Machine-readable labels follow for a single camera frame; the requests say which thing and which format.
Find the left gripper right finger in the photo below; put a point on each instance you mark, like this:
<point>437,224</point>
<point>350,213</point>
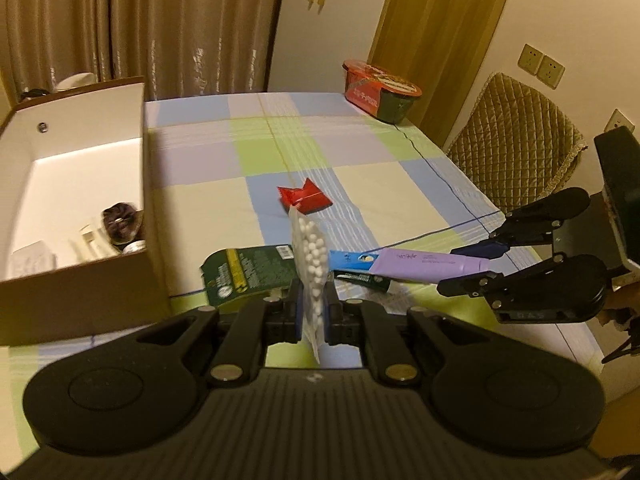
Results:
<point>367,326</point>

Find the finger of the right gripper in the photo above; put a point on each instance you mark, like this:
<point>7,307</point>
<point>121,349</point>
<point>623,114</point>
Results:
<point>531,225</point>
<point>557,290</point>

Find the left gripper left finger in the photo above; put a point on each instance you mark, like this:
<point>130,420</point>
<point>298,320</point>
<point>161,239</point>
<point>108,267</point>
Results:
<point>261,323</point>

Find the green blister card package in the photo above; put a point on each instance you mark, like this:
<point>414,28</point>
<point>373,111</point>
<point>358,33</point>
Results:
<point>235,273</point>

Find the purple tube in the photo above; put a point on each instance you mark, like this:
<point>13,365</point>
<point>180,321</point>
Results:
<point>408,265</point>

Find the white pellet bag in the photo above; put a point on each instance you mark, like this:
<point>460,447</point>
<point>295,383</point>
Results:
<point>311,256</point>

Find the red snack packet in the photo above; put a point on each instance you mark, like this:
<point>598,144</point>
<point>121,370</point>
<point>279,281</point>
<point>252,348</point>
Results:
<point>307,199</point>

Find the right hand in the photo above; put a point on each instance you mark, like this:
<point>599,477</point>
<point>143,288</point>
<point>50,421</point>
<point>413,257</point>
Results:
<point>621,307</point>

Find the small dark green packet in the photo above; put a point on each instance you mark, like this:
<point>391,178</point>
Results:
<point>369,281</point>

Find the quilted chair back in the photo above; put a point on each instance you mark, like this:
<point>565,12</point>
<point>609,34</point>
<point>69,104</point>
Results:
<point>517,146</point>

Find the red instant noodle bowl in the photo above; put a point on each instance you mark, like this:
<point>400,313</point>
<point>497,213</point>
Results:
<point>384,96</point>

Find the brown cardboard box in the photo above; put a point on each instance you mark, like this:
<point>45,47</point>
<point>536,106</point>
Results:
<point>65,158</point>

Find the brown curtain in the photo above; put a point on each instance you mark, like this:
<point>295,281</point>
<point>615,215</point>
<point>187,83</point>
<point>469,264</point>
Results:
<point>180,47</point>

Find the wall socket plate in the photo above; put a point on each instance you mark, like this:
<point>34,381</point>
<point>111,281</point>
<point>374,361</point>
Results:
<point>548,70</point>

